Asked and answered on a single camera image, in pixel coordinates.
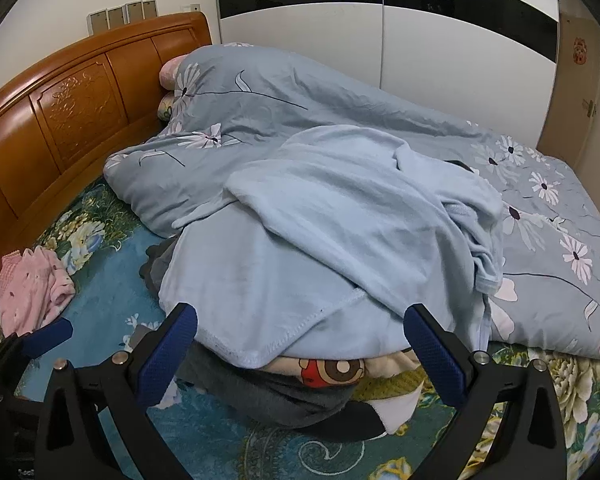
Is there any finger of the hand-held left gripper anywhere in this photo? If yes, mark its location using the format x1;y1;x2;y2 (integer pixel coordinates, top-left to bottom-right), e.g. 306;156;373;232
10;317;75;360

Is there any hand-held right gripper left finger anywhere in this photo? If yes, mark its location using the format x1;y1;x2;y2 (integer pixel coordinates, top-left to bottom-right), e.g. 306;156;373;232
34;302;199;480

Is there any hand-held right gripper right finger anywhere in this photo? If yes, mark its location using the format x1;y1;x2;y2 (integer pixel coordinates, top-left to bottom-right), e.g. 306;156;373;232
402;304;571;480

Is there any light blue shirt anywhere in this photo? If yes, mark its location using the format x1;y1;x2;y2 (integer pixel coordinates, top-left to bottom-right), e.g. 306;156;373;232
160;125;506;368

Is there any pink garment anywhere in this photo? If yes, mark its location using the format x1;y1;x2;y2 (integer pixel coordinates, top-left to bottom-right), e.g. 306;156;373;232
0;247;77;338

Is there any yellow knitted cloth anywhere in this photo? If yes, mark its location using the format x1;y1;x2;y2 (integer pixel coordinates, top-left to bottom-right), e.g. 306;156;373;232
350;355;426;403

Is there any teal floral bed sheet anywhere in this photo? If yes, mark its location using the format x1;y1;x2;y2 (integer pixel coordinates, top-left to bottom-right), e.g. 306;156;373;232
0;175;600;480

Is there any black cloth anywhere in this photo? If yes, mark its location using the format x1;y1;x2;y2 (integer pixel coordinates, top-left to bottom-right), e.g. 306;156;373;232
300;400;388;441

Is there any grey garment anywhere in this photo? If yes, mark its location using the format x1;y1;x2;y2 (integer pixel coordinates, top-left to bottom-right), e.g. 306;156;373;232
137;237;376;428

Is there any cream cartoon print cloth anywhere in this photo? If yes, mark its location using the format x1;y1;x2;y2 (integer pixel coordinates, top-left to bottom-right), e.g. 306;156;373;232
265;350;416;391

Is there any wooden headboard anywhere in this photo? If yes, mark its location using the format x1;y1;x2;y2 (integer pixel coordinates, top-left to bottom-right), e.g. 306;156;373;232
0;10;214;301

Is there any yellow-green pillow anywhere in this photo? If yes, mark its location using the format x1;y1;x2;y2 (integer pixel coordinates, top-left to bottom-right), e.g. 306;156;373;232
157;92;178;123

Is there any wooden door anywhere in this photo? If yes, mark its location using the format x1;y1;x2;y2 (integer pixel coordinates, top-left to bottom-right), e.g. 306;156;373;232
535;0;600;161

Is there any grey-blue floral duvet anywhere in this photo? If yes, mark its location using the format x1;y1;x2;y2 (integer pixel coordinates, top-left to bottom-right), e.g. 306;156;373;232
102;42;600;361

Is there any pink pillow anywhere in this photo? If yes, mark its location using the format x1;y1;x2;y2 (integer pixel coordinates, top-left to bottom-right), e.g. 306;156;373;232
159;55;191;91

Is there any white wardrobe with black stripe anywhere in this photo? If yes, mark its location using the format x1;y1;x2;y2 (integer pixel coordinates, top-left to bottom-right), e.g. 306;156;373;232
212;0;561;153

